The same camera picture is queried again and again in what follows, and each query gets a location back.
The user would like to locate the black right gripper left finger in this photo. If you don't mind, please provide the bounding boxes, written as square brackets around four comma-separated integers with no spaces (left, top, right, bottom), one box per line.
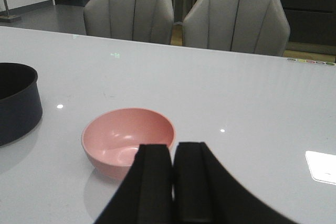
[95,144,173,223]

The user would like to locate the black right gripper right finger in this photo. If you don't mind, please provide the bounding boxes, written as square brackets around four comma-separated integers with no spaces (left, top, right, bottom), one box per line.
[173,142,293,223]

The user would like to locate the pink plastic bowl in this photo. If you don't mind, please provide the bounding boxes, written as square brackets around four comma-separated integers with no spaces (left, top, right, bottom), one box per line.
[81,108,176,180]

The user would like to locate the dark blue saucepan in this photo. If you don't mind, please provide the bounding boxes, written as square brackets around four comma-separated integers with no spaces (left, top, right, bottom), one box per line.
[1,62,43,146]

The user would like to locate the coloured sticker strip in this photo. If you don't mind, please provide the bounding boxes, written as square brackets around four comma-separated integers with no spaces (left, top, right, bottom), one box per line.
[287,58,335,67]

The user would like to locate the right grey upholstered chair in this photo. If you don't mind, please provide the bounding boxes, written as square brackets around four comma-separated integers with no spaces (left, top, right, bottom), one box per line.
[183,0,290,56]

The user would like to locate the grey upholstered chair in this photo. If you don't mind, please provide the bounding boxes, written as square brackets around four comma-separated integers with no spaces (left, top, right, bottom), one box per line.
[83,0,174,45]
[183,0,290,56]

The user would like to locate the left grey upholstered chair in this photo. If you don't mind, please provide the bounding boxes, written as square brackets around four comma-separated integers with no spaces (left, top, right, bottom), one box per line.
[83,0,174,45]

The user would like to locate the dark kitchen counter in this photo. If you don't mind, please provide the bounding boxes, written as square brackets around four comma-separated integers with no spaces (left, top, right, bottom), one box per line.
[281,0,335,46]

